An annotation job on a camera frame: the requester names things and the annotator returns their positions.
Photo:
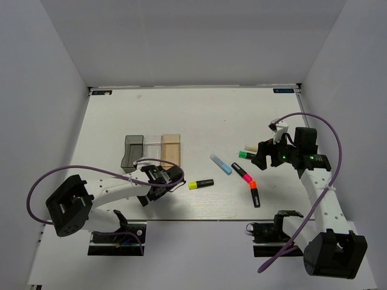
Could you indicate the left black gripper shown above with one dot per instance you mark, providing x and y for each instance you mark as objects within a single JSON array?
[{"x": 143, "y": 200}]

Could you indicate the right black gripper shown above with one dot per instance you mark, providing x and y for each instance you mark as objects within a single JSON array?
[{"x": 265, "y": 148}]

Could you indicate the pink highlighter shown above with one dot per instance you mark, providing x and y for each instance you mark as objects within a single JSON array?
[{"x": 242, "y": 173}]

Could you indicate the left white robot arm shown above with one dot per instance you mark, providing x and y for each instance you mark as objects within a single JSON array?
[{"x": 76, "y": 204}]

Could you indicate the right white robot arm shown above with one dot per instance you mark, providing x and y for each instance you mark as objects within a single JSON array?
[{"x": 329, "y": 246}]

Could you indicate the cream highlighter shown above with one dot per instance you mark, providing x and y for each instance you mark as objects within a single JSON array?
[{"x": 251, "y": 148}]

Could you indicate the green highlighter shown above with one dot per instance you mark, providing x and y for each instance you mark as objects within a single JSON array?
[{"x": 246, "y": 155}]

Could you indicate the orange highlighter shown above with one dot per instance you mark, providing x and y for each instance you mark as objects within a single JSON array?
[{"x": 254, "y": 193}]

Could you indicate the dark grey plastic container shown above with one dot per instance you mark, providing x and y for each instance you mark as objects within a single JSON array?
[{"x": 133, "y": 151}]

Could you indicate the light blue marker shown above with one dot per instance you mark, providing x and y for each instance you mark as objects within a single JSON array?
[{"x": 223, "y": 166}]

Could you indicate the clear plastic container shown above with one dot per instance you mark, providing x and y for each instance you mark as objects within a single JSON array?
[{"x": 152, "y": 146}]

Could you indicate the yellow highlighter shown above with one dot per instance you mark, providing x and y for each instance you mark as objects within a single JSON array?
[{"x": 200, "y": 184}]

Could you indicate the tan plastic container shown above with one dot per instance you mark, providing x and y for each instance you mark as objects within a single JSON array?
[{"x": 171, "y": 149}]

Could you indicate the right blue corner label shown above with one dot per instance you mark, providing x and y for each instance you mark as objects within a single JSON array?
[{"x": 283, "y": 90}]

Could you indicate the blue corner label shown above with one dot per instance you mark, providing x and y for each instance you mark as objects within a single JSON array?
[
  {"x": 283, "y": 90},
  {"x": 101, "y": 92}
]

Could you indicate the left blue corner label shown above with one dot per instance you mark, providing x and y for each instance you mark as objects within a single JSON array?
[{"x": 101, "y": 92}]

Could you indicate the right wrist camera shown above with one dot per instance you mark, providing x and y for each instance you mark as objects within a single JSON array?
[{"x": 278, "y": 128}]

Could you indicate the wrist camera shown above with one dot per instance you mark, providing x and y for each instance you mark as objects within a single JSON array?
[
  {"x": 278, "y": 128},
  {"x": 143, "y": 164}
]

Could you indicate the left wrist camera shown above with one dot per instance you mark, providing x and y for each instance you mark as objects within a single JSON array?
[{"x": 143, "y": 164}]

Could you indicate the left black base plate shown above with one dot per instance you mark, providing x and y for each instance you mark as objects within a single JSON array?
[{"x": 122, "y": 245}]

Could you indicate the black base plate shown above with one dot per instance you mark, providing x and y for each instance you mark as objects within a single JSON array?
[
  {"x": 267, "y": 241},
  {"x": 122, "y": 245}
]

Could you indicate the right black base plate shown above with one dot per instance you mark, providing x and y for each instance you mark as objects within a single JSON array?
[{"x": 267, "y": 241}]

